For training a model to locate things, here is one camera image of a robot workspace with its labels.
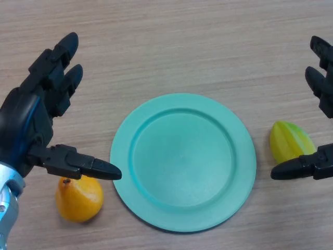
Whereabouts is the green round plate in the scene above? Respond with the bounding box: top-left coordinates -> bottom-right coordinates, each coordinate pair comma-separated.
110,93 -> 257,233

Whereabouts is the yellow orange pear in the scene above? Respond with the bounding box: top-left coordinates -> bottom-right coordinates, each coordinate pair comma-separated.
55,174 -> 104,223

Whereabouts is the yellow green starfruit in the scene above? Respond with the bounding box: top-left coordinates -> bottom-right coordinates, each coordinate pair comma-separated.
269,120 -> 317,165

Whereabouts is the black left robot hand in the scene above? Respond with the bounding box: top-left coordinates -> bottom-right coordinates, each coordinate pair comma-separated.
0,32 -> 122,181

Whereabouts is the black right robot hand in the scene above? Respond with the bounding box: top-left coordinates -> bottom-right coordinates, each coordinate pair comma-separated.
270,35 -> 333,181

